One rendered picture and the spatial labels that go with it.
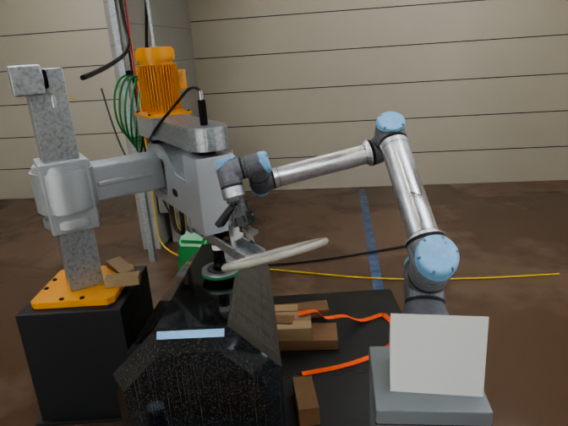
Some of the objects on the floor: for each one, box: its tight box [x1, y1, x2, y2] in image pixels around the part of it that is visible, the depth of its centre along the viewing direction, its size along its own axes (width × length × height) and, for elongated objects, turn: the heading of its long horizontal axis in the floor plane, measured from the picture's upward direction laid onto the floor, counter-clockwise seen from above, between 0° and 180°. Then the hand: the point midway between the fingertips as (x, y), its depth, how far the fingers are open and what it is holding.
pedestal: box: [15, 265, 154, 426], centre depth 322 cm, size 66×66×74 cm
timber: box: [292, 375, 320, 426], centre depth 298 cm, size 30×12×12 cm, turn 16°
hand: (243, 248), depth 203 cm, fingers open, 14 cm apart
